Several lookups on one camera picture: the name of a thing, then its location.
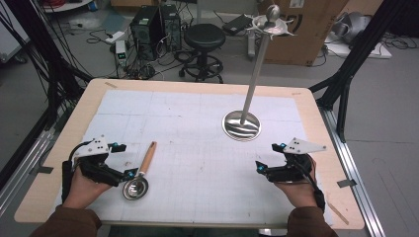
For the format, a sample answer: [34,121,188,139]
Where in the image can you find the white gridded mat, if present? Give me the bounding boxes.
[53,89,334,229]

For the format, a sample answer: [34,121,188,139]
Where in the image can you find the grey bundled cover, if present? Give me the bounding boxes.
[330,11,373,44]

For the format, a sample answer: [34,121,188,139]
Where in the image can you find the thin wooden stick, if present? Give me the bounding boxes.
[325,199,351,227]

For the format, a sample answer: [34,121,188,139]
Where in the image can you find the white device with green display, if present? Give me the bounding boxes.
[115,39,128,67]

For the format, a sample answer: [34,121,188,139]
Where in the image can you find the silver utensil stand with hooks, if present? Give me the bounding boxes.
[221,4,296,143]

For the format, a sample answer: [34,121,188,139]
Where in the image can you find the grey tape piece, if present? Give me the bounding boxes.
[32,165,54,176]
[336,178,359,190]

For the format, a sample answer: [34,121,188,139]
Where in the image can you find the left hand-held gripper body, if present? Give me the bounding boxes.
[70,134,123,188]

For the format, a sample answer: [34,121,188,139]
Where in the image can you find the person's right hand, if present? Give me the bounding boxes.
[274,153,320,209]

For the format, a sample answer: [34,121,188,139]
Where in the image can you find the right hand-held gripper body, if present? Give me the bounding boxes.
[265,136,328,185]

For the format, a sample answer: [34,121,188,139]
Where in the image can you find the person's left hand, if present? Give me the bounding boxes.
[62,163,114,210]

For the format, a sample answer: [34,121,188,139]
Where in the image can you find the brown cardboard box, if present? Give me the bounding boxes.
[258,0,351,67]

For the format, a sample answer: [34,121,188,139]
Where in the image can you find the white power strip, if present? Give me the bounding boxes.
[104,31,126,45]

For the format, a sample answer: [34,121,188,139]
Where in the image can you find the black round stool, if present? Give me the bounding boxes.
[173,23,227,84]

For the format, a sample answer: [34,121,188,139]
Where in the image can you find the black metal frame stand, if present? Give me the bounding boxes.
[0,0,94,191]
[308,0,419,144]

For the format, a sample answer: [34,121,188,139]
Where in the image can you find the metal ladle with wooden handle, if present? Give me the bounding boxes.
[122,140,158,201]

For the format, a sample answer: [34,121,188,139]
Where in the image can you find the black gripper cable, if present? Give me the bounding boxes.
[60,139,95,204]
[294,157,326,213]

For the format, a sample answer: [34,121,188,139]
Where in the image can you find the black flat case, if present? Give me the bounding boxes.
[221,13,254,37]

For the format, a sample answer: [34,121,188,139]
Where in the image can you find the black computer tower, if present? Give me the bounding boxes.
[159,3,183,52]
[129,5,166,62]

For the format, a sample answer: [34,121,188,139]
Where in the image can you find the white flat board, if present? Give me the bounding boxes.
[323,34,393,60]

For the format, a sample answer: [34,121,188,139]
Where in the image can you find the aluminium rail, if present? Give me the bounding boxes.
[0,128,56,216]
[316,106,387,237]

